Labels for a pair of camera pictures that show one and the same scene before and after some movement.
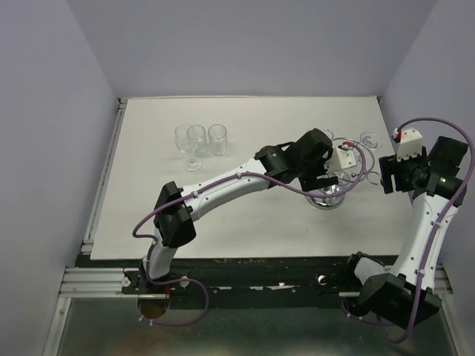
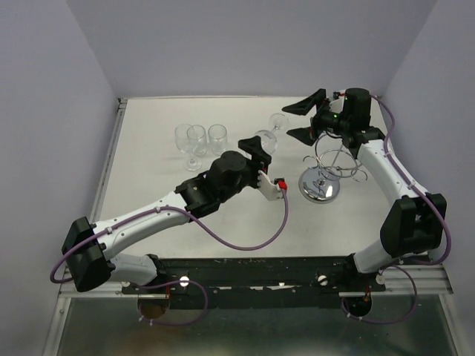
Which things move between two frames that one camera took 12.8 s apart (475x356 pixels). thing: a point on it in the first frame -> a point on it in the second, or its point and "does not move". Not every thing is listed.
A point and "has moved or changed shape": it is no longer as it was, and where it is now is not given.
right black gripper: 390,165 -> 309,135
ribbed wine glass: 217,135 does not move
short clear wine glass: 197,134 does not move
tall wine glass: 183,143 does not move
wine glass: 371,140 has moved or changed shape
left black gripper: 310,182 -> 260,159
